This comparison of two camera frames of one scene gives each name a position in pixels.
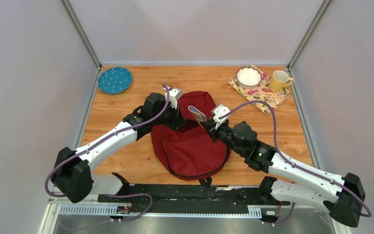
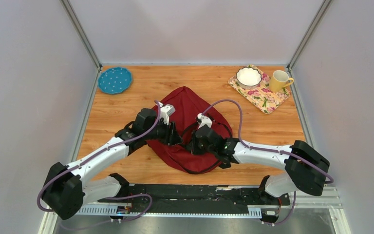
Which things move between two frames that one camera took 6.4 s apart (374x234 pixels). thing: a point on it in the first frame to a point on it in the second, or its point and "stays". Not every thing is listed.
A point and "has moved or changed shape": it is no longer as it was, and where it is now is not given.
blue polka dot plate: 115,80 stays
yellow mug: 279,80 stays
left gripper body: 171,117 to 168,137
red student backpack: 189,153 has moved or changed shape
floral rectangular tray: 262,92 stays
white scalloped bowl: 248,78 stays
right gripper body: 223,133 to 196,148
